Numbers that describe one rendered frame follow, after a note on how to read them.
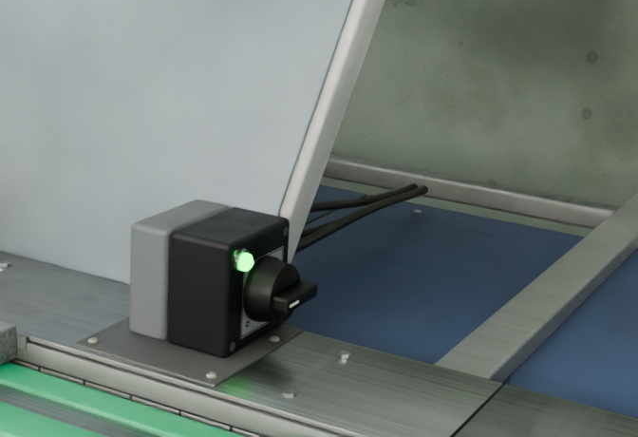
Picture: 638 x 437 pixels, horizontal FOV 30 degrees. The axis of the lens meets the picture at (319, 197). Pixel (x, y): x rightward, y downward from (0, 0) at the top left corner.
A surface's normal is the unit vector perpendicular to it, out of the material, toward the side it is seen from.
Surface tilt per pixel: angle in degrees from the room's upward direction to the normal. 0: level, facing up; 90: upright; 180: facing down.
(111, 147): 0
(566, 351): 90
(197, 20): 0
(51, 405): 90
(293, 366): 90
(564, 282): 90
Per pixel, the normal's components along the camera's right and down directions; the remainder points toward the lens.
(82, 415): 0.06, -0.96
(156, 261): -0.47, 0.21
